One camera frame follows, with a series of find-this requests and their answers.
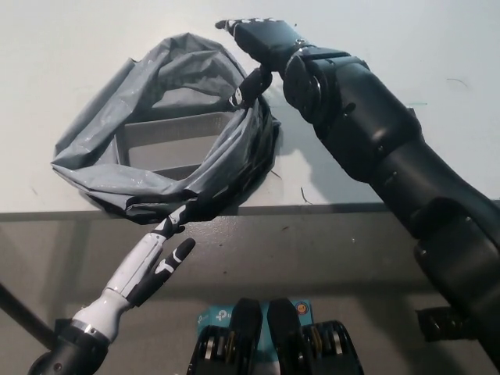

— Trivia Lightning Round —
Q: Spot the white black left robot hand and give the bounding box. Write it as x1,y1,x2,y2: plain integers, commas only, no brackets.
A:
73,205,196,342

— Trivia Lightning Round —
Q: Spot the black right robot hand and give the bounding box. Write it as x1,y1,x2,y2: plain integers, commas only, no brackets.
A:
213,16,309,109

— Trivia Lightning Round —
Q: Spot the grey rectangular mesh basket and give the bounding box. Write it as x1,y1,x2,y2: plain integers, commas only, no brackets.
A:
116,112,232,183

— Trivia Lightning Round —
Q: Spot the grey plastic bag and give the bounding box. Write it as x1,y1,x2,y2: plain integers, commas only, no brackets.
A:
50,33,282,226

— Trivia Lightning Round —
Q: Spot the teal TP-Link box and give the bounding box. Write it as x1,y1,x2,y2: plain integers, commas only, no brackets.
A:
195,299,313,352

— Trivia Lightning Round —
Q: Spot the black table leg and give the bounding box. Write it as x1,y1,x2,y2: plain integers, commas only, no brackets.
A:
0,280,54,351

